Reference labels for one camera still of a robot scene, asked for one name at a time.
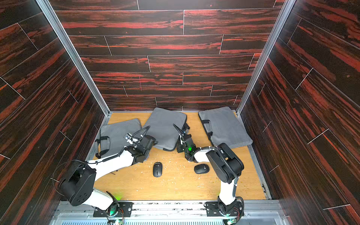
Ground aluminium front rail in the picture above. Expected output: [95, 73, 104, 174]
[50, 200, 291, 225]

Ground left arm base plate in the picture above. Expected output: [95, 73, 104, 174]
[93, 202, 133, 218]

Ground black computer mouse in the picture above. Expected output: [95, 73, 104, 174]
[194, 164, 210, 174]
[153, 162, 163, 178]

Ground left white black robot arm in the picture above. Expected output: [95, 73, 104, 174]
[59, 135, 158, 217]

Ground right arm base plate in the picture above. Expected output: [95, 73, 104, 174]
[204, 200, 244, 217]

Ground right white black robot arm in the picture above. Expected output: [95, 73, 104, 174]
[177, 134, 244, 216]

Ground grey laptop bag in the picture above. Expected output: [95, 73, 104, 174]
[144, 107, 187, 152]
[198, 106, 253, 149]
[95, 119, 142, 159]

